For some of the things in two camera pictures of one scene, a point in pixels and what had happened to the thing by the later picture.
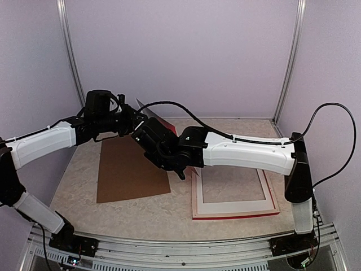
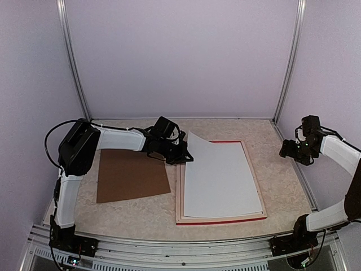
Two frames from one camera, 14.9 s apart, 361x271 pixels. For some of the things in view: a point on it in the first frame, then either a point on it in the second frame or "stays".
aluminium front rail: (247, 254) stays
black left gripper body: (123, 123) → (174, 154)
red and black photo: (152, 118) → (218, 181)
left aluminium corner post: (63, 17) stays
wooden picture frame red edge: (232, 214) → (181, 219)
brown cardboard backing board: (126, 173) stays
